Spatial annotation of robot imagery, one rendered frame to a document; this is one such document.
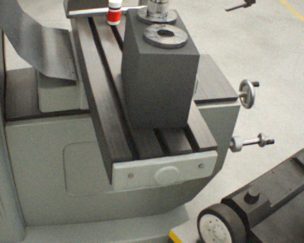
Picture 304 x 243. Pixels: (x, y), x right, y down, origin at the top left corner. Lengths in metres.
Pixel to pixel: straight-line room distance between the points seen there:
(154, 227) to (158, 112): 0.86
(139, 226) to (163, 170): 0.83
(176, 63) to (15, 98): 0.66
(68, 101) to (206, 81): 0.49
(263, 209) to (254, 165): 1.04
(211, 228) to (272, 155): 1.15
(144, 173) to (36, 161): 0.58
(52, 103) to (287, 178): 0.82
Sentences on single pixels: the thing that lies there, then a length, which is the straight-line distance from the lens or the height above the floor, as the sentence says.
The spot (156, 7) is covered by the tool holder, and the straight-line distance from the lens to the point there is 0.91.
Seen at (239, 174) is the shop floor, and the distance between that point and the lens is 2.25.
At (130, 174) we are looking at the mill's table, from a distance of 0.86.
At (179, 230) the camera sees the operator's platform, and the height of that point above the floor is 0.40.
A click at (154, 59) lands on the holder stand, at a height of 1.13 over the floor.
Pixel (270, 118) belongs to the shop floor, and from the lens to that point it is 2.70.
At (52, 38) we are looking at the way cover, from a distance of 1.37.
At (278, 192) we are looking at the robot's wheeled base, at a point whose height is 0.59.
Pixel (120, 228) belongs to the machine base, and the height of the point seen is 0.20.
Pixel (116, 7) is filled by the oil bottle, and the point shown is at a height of 1.02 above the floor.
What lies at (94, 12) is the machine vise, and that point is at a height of 0.97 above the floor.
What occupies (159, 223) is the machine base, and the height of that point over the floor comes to 0.20.
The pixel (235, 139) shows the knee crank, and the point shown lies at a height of 0.57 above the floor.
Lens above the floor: 1.56
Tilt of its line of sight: 40 degrees down
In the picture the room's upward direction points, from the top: 8 degrees clockwise
